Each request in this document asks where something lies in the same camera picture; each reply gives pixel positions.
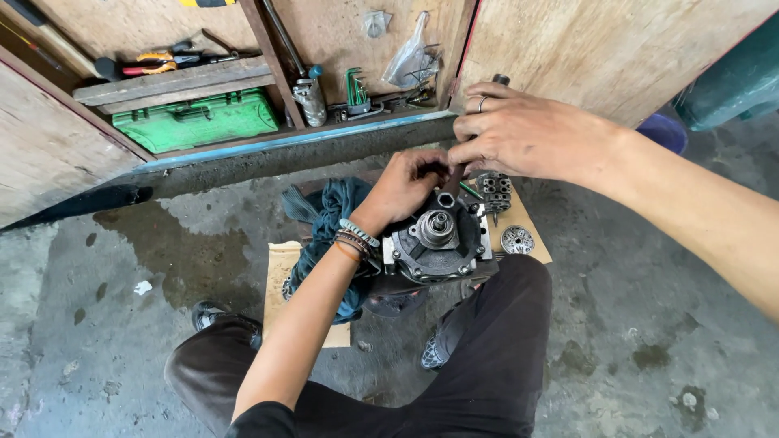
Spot metal piston block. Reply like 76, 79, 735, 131
476, 172, 513, 227

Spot person's leg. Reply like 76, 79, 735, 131
164, 315, 378, 438
365, 254, 553, 438

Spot person's left shoe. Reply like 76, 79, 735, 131
191, 301, 264, 349

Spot silver tool with teal knob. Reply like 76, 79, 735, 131
291, 64, 329, 128

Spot person's black shirt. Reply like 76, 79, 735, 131
224, 400, 300, 438

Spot black-handled socket wrench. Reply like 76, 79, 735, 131
443, 73, 511, 199

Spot green hex key set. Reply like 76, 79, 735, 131
344, 67, 373, 118

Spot long metal rod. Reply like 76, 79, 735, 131
262, 0, 308, 78

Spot brown cardboard sheet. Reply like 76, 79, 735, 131
263, 179, 553, 349

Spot person's left hand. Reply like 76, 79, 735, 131
358, 149, 454, 236

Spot wooden shelf plank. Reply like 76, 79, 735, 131
73, 56, 276, 116

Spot clear plastic bag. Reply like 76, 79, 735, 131
382, 11, 443, 90

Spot small clear plastic packet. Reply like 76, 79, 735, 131
363, 10, 392, 39

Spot green plastic tool case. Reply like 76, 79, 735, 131
112, 88, 281, 154

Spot dark beaded bracelets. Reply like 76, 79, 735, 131
334, 229, 376, 258

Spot teal cloth rag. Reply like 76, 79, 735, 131
281, 178, 381, 325

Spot orange-handled pliers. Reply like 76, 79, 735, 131
122, 51, 203, 77

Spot blue bucket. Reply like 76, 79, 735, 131
636, 112, 690, 155

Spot teal beaded bracelet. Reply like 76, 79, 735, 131
339, 218, 381, 248

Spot plywood cabinet door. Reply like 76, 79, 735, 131
455, 0, 779, 129
0, 45, 154, 230

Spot person's shoe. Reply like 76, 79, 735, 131
420, 304, 465, 371
191, 301, 264, 349

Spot person's right leg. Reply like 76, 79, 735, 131
365, 254, 553, 438

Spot person's right hand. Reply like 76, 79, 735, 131
448, 81, 617, 185

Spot grey metal compressor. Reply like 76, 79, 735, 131
368, 191, 500, 299

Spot person's right shoe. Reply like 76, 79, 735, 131
420, 304, 465, 371

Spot round metal valve plate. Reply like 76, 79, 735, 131
500, 225, 536, 255

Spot person's left leg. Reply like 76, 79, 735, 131
164, 315, 378, 438

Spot orange string bracelet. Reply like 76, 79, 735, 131
332, 241, 364, 264

